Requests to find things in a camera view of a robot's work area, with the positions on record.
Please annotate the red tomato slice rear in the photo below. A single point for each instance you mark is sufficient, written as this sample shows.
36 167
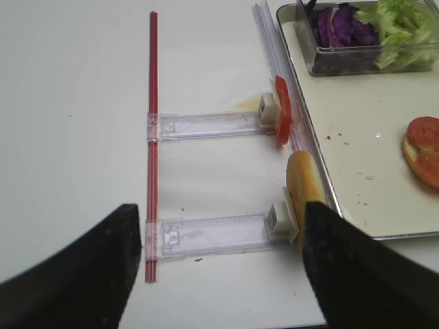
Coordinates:
284 124

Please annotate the white pusher block bun left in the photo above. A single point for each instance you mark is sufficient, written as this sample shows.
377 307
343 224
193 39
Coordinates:
280 222

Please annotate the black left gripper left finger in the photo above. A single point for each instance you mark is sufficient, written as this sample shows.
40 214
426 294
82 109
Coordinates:
85 285

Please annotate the upright bun half left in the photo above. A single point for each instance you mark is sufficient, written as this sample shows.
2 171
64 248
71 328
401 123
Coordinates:
304 185

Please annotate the left upper clear rail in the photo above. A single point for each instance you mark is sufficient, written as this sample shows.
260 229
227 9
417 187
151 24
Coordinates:
173 127

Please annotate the white metal tray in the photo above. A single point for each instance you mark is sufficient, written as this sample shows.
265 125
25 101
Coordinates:
359 122

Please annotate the left lower clear rail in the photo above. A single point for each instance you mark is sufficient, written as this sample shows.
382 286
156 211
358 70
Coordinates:
179 238

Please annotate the green lettuce leaves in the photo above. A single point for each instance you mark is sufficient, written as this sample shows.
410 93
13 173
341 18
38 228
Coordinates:
407 31

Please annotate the clear plastic salad container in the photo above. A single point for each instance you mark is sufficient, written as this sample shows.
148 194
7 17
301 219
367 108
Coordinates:
344 60

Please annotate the left red strip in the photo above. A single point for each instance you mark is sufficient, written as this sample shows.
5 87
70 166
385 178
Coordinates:
151 262

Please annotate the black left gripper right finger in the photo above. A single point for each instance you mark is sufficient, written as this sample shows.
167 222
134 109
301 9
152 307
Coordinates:
361 283

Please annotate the left long clear rail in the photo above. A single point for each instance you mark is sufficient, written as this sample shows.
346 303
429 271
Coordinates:
301 136

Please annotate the purple cabbage leaves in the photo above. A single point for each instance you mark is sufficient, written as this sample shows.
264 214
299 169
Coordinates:
336 26

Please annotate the white pusher block tomato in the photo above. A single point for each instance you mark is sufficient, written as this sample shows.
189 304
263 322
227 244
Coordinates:
268 110

